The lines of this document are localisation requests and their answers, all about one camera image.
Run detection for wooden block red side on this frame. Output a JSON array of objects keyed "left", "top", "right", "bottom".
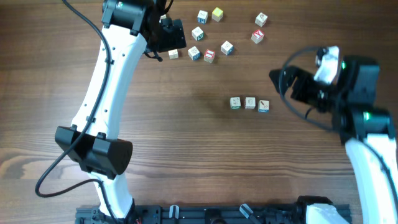
[{"left": 168, "top": 49, "right": 178, "bottom": 59}]

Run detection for wooden block green top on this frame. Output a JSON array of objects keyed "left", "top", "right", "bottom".
[{"left": 192, "top": 26, "right": 204, "bottom": 41}]

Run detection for wooden block plain back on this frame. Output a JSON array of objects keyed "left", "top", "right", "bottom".
[{"left": 244, "top": 97, "right": 256, "bottom": 110}]

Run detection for wooden block yellow top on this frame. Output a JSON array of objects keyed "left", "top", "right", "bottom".
[{"left": 197, "top": 10, "right": 208, "bottom": 24}]

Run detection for wooden block yellow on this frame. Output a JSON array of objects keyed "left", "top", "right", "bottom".
[
  {"left": 211, "top": 7, "right": 223, "bottom": 22},
  {"left": 197, "top": 10, "right": 208, "bottom": 24}
]

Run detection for wooden block red X top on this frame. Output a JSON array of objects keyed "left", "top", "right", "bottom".
[{"left": 251, "top": 29, "right": 265, "bottom": 44}]

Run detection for wooden block green side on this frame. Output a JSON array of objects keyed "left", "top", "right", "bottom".
[{"left": 229, "top": 96, "right": 241, "bottom": 110}]

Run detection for wooden block red 9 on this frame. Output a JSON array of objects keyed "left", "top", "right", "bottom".
[{"left": 255, "top": 12, "right": 268, "bottom": 27}]

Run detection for wooden block blue D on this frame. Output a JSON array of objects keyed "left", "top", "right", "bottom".
[{"left": 221, "top": 40, "right": 234, "bottom": 55}]

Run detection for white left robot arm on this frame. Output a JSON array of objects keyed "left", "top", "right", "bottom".
[{"left": 55, "top": 0, "right": 186, "bottom": 222}]

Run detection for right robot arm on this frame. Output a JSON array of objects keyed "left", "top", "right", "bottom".
[{"left": 269, "top": 55, "right": 397, "bottom": 223}]

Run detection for wooden block far left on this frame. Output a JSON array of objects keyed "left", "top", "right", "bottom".
[{"left": 159, "top": 14, "right": 167, "bottom": 22}]

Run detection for wooden block blue side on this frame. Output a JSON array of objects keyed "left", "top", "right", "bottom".
[{"left": 188, "top": 46, "right": 201, "bottom": 60}]

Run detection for wooden block yellow back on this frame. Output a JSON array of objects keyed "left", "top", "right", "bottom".
[{"left": 211, "top": 7, "right": 223, "bottom": 22}]

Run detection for black mounting rail base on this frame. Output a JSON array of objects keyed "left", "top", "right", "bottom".
[{"left": 75, "top": 203, "right": 352, "bottom": 224}]

